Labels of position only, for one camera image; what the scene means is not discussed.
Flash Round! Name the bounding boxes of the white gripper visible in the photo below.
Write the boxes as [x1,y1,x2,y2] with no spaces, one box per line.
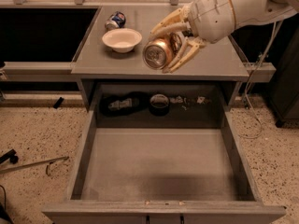
[149,0,235,73]

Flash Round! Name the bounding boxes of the crushed orange soda can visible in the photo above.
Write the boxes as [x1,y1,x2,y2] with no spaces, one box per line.
[143,33,182,70]

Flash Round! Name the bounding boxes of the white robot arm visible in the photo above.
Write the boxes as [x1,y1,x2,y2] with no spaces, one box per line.
[149,0,299,73]

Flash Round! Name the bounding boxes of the crushed blue soda can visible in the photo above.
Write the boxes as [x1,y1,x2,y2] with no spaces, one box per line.
[105,11,126,31]

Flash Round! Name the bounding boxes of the grey cabinet with counter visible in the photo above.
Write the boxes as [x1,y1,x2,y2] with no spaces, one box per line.
[72,4,249,128]

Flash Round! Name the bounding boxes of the open grey top drawer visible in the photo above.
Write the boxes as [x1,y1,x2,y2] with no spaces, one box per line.
[43,112,286,224]

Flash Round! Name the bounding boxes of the white bowl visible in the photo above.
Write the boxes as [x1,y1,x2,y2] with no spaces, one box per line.
[102,28,142,53]

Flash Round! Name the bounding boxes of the crumpled paper scraps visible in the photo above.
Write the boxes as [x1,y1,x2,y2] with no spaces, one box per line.
[169,95,211,110]

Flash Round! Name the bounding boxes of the metal rod on floor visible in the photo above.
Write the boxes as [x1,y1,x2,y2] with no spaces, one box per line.
[0,156,69,175]

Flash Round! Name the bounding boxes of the white cable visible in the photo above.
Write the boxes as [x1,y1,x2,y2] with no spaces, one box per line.
[236,21,284,140]

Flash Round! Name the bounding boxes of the black cable bundle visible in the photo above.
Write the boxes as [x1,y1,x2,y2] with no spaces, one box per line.
[99,91,150,118]

